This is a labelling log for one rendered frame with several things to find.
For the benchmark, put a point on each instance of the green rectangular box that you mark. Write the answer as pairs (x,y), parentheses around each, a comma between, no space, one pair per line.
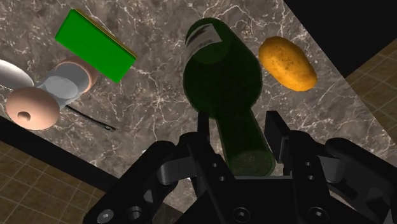
(94,46)

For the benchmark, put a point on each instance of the pink and grey dumbbell shape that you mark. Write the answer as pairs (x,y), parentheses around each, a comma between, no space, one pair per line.
(46,96)

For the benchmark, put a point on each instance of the white round plate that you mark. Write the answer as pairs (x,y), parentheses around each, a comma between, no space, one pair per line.
(12,76)

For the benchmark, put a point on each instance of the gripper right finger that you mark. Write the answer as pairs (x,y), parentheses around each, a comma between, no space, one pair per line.
(305,161)

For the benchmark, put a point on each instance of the thin black pen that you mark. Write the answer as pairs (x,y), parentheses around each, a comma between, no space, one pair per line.
(90,118)

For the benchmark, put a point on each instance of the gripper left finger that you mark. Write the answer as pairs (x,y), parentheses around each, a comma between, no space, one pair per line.
(204,161)

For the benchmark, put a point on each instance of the dark green glass bottle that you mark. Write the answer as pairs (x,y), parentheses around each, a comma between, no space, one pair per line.
(221,77)

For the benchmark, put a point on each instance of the yellow-brown potato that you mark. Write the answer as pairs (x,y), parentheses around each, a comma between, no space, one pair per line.
(287,63)

